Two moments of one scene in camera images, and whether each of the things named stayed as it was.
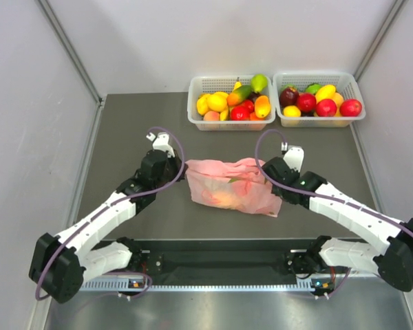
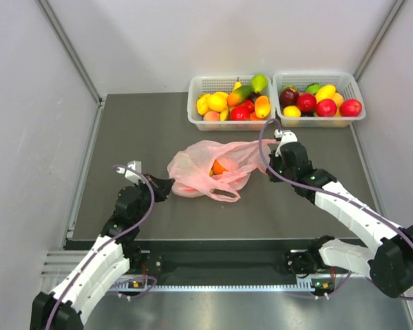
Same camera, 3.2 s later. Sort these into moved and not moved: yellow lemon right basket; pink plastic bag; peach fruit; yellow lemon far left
Moved: pink plastic bag
Not moved: yellow lemon right basket; peach fruit; yellow lemon far left
